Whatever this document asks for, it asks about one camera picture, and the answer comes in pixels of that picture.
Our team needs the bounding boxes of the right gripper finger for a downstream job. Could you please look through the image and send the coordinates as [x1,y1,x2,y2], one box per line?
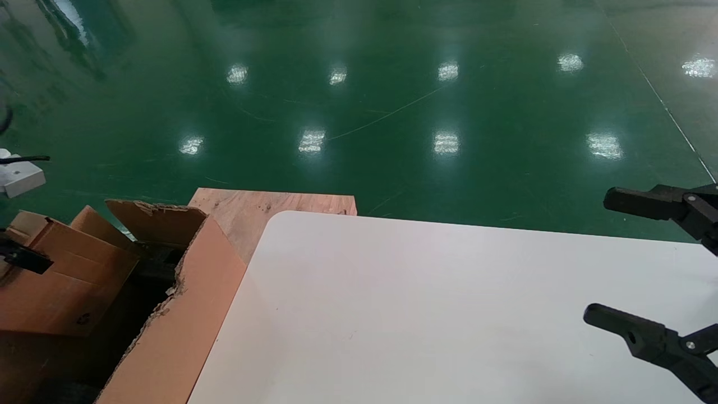
[583,303,718,404]
[604,184,718,256]

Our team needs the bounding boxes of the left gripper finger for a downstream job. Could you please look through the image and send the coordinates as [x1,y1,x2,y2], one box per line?
[0,238,54,276]

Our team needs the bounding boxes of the small cardboard box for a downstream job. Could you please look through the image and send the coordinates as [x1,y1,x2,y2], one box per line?
[0,209,142,338]

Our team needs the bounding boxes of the large open cardboard box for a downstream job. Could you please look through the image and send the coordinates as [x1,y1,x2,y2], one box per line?
[0,199,248,404]

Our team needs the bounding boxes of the wooden pallet board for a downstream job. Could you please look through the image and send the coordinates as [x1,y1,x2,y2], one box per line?
[188,188,358,264]

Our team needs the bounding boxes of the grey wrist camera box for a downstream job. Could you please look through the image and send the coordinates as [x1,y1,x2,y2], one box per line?
[0,163,47,199]

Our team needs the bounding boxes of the black cable with yellow tag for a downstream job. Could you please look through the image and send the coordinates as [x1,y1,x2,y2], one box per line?
[0,105,51,165]

